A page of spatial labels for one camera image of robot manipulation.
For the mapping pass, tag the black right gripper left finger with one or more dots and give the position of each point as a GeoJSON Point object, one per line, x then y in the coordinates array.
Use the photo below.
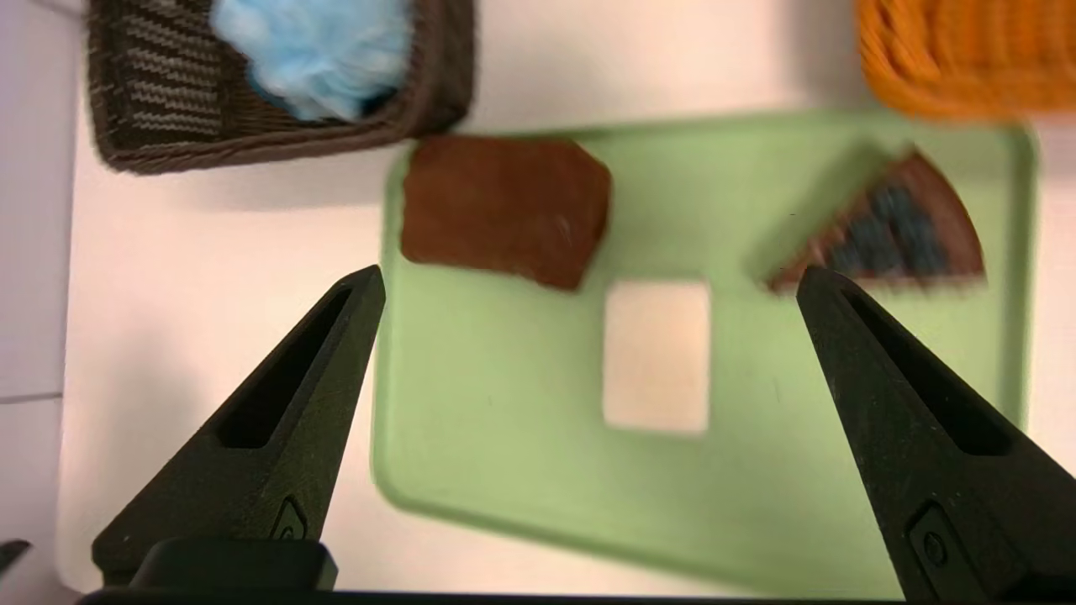
{"type": "Point", "coordinates": [277, 437]}

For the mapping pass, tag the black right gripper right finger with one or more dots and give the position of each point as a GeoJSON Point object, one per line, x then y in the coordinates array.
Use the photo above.
{"type": "Point", "coordinates": [916, 454]}

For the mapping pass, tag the chocolate blueberry cake slice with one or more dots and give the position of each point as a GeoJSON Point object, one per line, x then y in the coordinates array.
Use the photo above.
{"type": "Point", "coordinates": [899, 227]}

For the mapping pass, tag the white soap bar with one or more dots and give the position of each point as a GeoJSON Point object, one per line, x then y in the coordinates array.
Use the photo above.
{"type": "Point", "coordinates": [656, 357]}

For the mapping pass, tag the light blue mesh bath loofah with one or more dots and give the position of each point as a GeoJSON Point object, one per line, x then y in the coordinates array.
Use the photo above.
{"type": "Point", "coordinates": [315, 50]}

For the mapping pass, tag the dark brown wicker basket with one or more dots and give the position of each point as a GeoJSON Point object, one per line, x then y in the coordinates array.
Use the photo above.
{"type": "Point", "coordinates": [160, 92]}

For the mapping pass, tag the orange wicker basket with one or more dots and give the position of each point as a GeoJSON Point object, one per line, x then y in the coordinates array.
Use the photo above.
{"type": "Point", "coordinates": [967, 50]}

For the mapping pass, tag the light green plastic tray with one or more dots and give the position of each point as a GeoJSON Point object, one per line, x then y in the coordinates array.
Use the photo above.
{"type": "Point", "coordinates": [504, 395]}

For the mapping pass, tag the brown bread loaf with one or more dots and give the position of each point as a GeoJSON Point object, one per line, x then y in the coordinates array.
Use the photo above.
{"type": "Point", "coordinates": [504, 210]}

